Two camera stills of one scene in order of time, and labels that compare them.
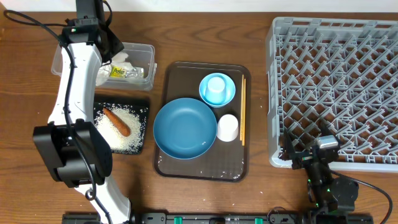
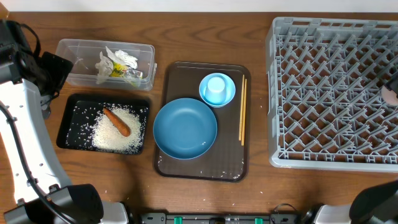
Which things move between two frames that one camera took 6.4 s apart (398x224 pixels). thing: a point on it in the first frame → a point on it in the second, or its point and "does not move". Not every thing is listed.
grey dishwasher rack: [342, 72] does not move
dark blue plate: [185, 128] does not move
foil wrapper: [117, 71] does not move
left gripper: [119, 45] → [58, 66]
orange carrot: [120, 124] does not move
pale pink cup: [227, 128] → [389, 96]
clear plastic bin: [133, 69] does not move
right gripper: [289, 153] → [393, 82]
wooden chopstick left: [242, 107] does not move
